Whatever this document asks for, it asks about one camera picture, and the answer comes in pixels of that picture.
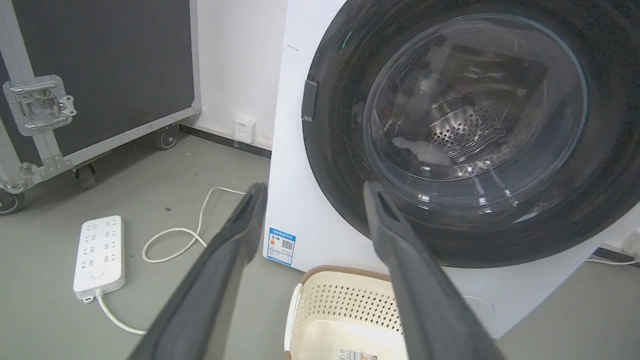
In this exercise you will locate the black flight case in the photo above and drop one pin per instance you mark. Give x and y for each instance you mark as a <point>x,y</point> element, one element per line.
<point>95,75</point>

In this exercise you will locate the grey caster wheel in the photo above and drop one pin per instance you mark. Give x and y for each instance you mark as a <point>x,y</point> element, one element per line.
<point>166,136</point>

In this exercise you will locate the cream perforated laundry basket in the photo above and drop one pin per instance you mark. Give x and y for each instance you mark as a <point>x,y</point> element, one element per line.
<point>340,320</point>

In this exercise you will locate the black round washing machine door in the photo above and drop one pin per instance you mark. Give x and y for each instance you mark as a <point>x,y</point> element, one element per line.
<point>465,130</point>

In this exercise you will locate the black caster wheel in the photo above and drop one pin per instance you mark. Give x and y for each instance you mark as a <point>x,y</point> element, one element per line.
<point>86,175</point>

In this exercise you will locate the silver butterfly latch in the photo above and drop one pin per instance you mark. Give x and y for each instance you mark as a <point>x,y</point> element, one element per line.
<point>39,104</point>

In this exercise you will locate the blue energy label sticker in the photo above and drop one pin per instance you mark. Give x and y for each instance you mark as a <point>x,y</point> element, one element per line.
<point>280,245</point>

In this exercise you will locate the white power strip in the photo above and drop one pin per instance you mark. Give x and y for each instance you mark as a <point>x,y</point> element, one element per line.
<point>100,256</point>

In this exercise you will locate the white washing machine body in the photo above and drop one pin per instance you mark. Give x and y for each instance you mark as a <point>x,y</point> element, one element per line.
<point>305,200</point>

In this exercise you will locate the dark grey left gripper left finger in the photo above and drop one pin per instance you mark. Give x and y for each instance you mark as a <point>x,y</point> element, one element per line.
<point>210,290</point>

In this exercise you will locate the white wall socket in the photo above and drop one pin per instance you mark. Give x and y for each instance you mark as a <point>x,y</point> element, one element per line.
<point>244,131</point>

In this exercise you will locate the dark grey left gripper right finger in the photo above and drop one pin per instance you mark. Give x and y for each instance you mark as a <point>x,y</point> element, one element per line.
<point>425,295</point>

